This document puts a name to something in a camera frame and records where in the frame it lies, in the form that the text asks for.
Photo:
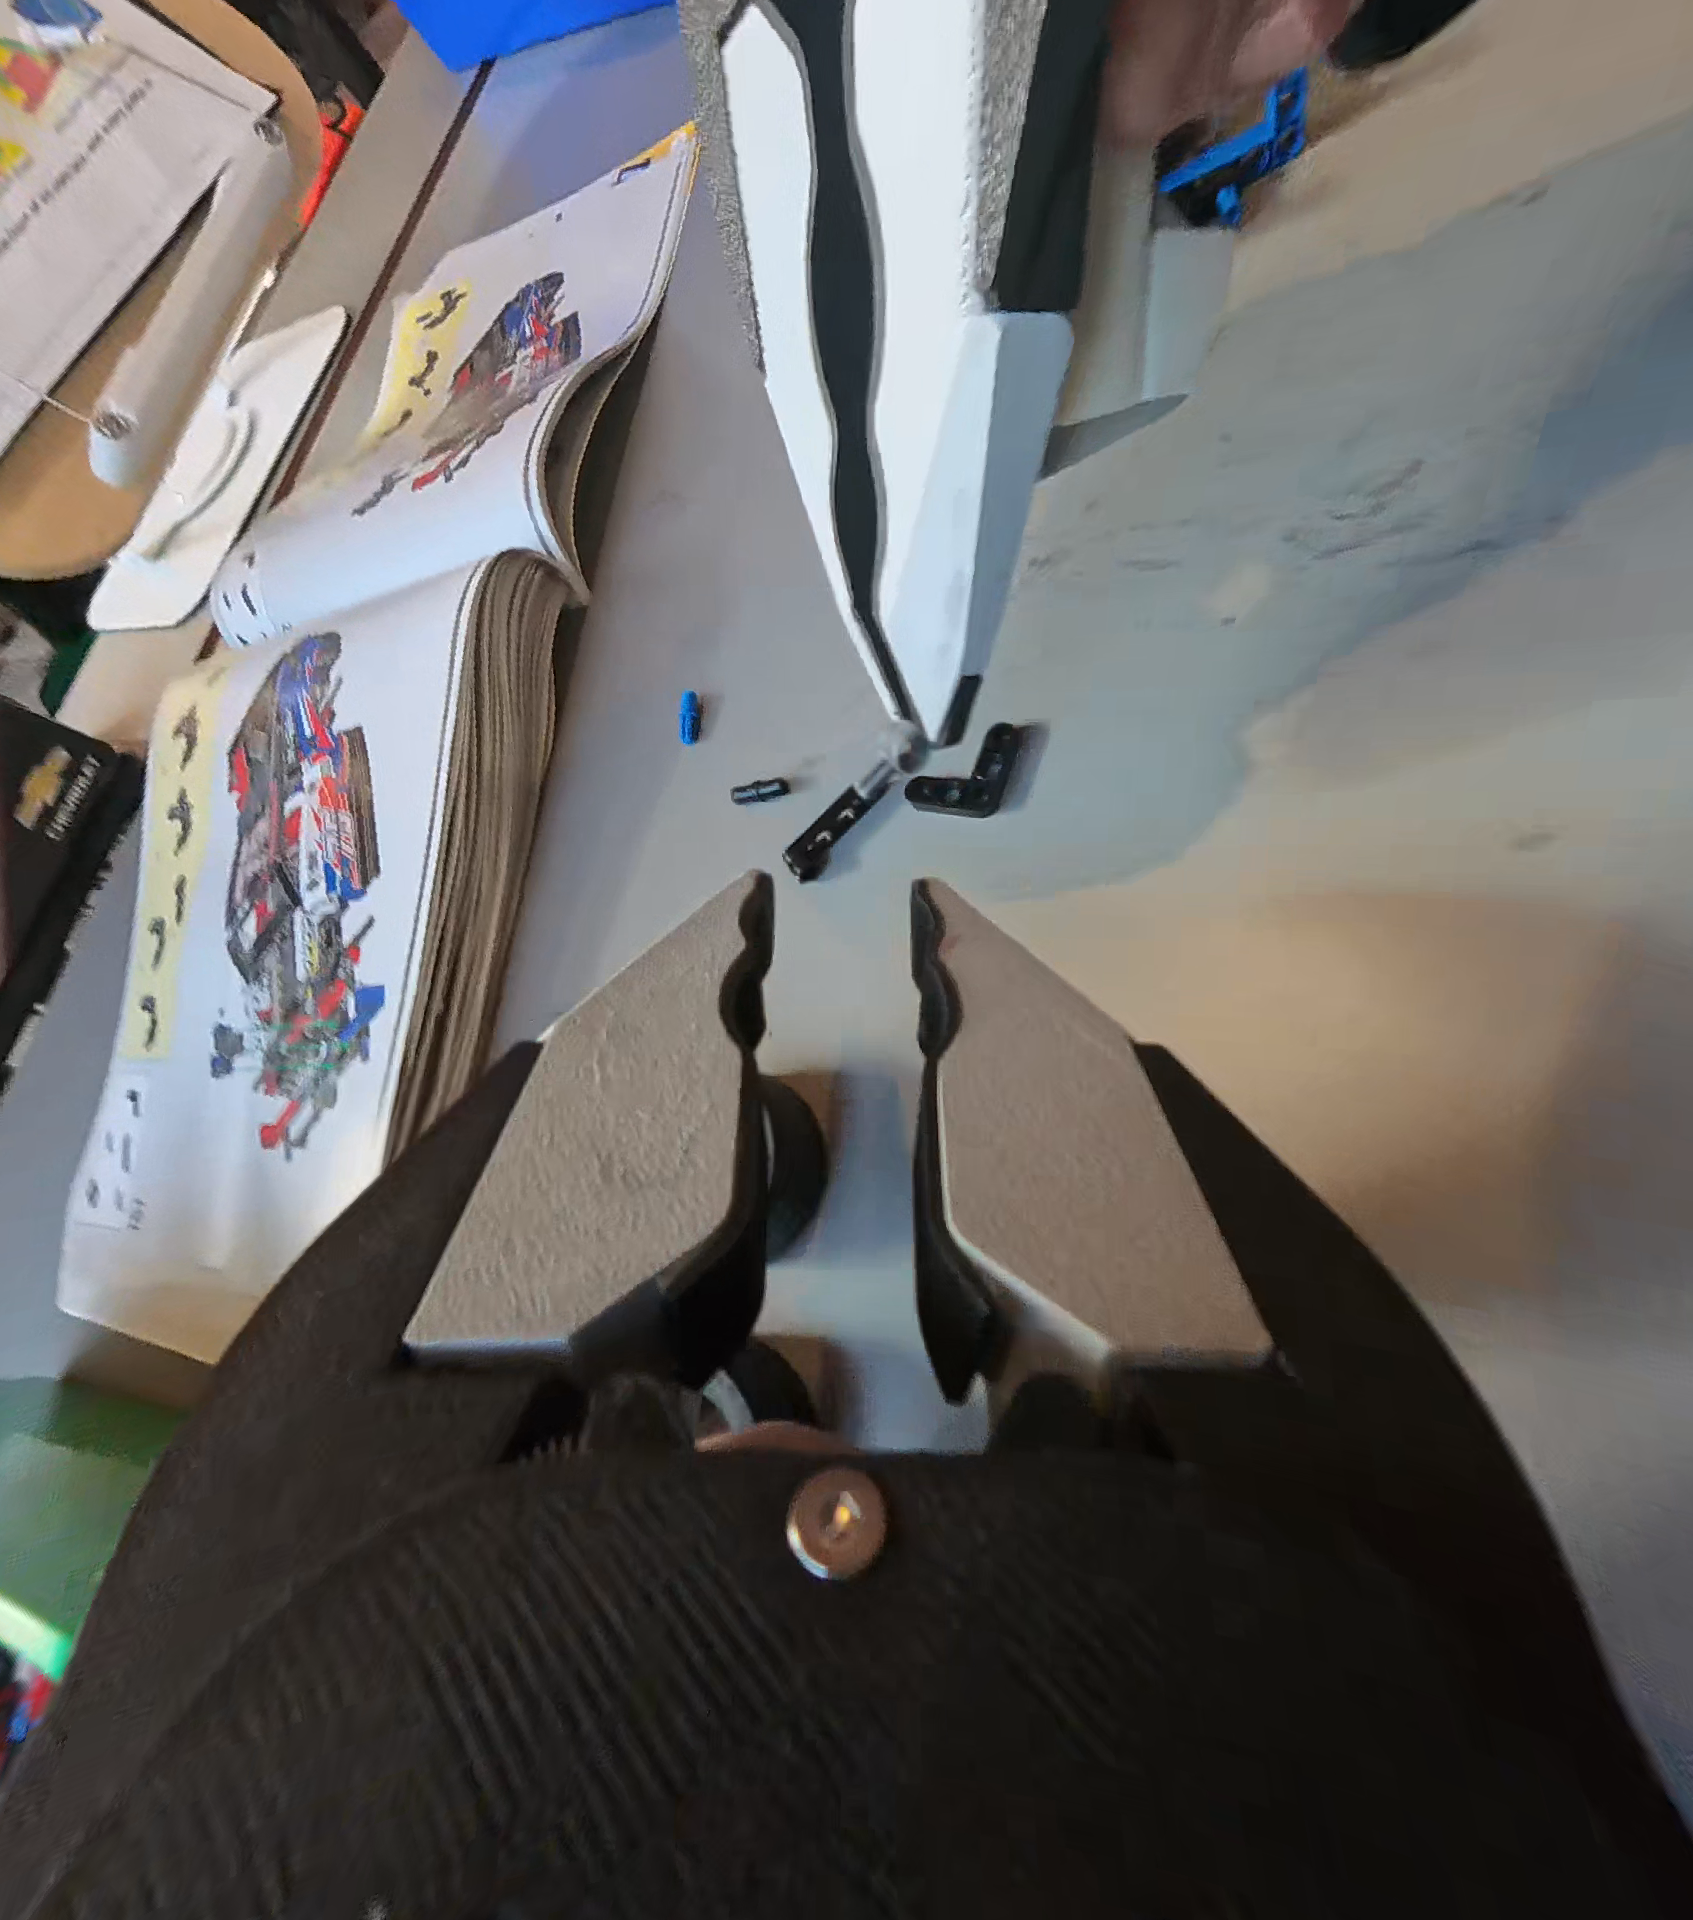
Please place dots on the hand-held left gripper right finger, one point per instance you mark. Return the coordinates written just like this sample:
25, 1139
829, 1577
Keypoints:
1071, 1200

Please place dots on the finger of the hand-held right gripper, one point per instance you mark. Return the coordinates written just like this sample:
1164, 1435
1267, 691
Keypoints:
936, 375
770, 270

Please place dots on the open instruction booklet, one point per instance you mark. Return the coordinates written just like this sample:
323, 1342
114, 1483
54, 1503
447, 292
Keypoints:
351, 600

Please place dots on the black toy connector pin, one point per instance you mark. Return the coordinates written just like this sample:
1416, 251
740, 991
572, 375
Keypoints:
756, 791

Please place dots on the printed sheet in clear holder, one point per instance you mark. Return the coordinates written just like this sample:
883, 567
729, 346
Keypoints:
37, 224

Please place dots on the black thin toy liftarm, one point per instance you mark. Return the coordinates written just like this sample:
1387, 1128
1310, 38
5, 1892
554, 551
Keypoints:
831, 833

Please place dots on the grey desk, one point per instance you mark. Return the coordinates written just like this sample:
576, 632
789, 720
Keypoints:
1385, 751

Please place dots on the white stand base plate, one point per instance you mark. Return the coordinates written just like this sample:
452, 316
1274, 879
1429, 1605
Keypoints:
277, 390

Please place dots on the blue toy connector pin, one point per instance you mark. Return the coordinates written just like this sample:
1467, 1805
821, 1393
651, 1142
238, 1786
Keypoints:
690, 717

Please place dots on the person's right hand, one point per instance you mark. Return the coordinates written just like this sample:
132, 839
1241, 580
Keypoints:
1205, 52

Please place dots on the orange object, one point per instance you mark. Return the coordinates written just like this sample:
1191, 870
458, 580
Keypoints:
324, 158

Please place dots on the black angled toy beam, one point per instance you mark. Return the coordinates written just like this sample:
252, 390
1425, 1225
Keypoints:
997, 793

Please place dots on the blue plastic bin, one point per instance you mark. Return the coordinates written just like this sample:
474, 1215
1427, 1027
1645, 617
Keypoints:
547, 31

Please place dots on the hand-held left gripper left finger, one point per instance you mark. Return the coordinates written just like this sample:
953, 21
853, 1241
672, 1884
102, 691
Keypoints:
591, 1185

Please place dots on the tan rounded table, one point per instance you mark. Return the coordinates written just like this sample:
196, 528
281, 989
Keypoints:
20, 532

